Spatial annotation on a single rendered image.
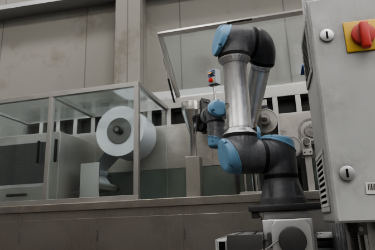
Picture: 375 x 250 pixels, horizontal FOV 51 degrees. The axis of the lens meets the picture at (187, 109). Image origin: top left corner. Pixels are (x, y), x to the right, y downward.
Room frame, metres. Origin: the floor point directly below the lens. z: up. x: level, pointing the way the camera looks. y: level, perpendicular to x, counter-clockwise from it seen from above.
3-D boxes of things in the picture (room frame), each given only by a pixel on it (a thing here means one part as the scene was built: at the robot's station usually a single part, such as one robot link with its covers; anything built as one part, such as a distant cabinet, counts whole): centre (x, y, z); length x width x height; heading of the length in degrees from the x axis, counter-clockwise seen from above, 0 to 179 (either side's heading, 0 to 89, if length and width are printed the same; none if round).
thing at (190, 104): (2.47, -0.03, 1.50); 0.14 x 0.14 x 0.06
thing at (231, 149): (1.31, -0.18, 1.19); 0.15 x 0.12 x 0.55; 104
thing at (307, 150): (2.15, -0.65, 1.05); 0.06 x 0.05 x 0.31; 165
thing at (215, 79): (2.35, -0.17, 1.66); 0.07 x 0.07 x 0.10; 49
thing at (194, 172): (2.47, -0.03, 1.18); 0.14 x 0.14 x 0.57
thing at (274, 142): (1.35, -0.30, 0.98); 0.13 x 0.12 x 0.14; 104
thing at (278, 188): (1.35, -0.31, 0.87); 0.15 x 0.15 x 0.10
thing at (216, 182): (2.79, 0.25, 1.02); 2.24 x 0.04 x 0.24; 75
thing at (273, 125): (2.37, -0.49, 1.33); 0.25 x 0.14 x 0.14; 165
